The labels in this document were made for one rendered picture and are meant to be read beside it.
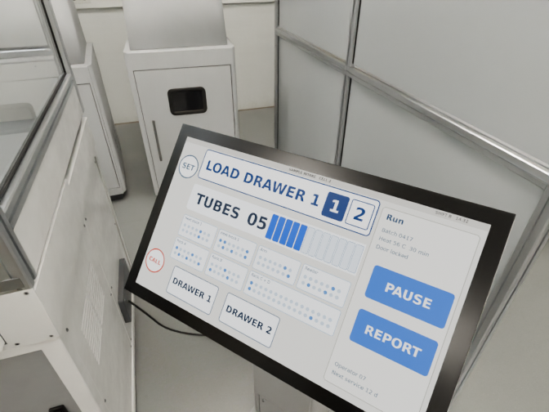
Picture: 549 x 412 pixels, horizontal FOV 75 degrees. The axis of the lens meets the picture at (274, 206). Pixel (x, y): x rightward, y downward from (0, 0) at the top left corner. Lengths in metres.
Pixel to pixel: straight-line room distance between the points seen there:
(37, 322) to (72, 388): 0.25
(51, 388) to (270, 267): 0.68
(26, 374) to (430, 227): 0.88
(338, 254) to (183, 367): 1.30
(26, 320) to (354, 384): 0.62
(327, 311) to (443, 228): 0.18
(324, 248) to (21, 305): 0.58
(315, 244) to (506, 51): 0.75
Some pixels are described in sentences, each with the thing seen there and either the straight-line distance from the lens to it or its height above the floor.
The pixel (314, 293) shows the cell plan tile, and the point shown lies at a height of 1.06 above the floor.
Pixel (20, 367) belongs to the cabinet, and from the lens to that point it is 1.00.
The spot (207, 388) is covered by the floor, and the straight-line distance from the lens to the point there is 1.66.
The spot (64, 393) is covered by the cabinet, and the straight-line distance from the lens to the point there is 1.09.
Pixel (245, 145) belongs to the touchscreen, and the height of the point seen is 1.19.
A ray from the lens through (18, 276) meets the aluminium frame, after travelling 0.78.
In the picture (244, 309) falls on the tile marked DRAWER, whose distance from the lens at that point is 0.56.
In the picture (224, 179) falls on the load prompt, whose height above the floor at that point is 1.14.
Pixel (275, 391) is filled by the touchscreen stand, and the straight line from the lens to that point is 0.86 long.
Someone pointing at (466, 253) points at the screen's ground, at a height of 1.15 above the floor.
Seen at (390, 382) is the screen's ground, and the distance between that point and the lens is 0.51.
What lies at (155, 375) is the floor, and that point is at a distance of 1.73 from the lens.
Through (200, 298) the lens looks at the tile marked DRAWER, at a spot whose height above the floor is 1.00.
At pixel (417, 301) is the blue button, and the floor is 1.09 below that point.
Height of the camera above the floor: 1.45
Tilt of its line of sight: 35 degrees down
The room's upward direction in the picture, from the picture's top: straight up
